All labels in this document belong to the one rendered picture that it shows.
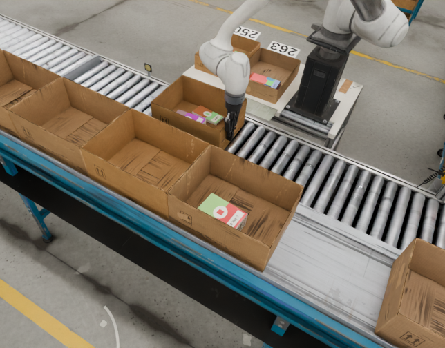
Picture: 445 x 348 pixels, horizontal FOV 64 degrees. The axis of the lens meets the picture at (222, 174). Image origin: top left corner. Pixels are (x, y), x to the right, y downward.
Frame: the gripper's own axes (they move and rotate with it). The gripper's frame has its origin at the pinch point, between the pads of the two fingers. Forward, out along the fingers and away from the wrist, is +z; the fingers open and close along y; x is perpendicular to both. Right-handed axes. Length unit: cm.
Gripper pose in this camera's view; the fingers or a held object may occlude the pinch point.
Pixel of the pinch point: (230, 134)
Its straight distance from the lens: 172.3
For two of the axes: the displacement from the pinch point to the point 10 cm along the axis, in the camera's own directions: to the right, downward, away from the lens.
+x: -8.6, -4.1, 2.9
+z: -0.7, 6.6, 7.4
